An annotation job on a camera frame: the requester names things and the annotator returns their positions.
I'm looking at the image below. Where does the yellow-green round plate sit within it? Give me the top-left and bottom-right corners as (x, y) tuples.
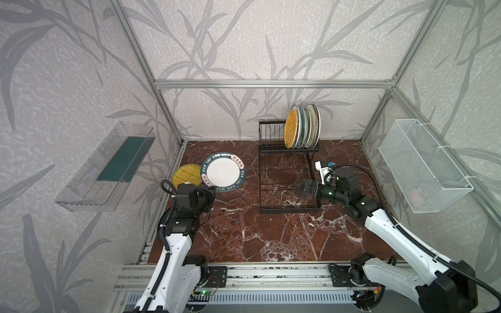
(171, 164), (202, 187)

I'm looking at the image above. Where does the white plate dark green rim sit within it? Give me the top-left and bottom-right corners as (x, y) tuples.
(200, 152), (247, 192)

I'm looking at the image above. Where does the black wire dish rack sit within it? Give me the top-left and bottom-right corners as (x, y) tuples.
(258, 120), (321, 215)

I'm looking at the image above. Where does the white plate cloud emblem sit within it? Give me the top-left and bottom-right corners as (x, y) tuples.
(292, 104), (303, 149)

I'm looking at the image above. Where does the cream plate with plum blossoms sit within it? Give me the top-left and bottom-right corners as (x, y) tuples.
(313, 104), (321, 147)

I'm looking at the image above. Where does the light green flower plate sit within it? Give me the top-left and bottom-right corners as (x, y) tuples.
(300, 106), (307, 149)

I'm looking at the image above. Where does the orange woven round plate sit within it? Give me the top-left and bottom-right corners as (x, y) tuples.
(284, 109), (299, 149)

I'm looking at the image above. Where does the sunburst plate teal rim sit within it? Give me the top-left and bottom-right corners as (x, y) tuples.
(307, 104), (316, 149)

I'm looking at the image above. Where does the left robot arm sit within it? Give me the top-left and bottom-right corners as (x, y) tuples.
(132, 179), (216, 312)

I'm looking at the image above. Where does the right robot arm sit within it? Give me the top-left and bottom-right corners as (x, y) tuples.
(294, 161), (500, 312)

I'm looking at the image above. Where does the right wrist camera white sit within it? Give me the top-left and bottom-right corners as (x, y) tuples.
(315, 160), (336, 185)

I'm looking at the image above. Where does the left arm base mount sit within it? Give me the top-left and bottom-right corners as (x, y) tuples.
(183, 256), (228, 288)

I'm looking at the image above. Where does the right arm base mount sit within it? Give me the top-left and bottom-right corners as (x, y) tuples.
(327, 253), (374, 287)

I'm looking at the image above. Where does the aluminium front rail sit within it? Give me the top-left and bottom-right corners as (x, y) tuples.
(113, 261), (412, 292)

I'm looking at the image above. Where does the clear plastic wall tray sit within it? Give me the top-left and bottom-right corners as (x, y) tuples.
(55, 122), (156, 213)

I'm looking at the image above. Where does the white wire mesh basket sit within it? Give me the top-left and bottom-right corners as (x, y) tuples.
(379, 119), (474, 214)

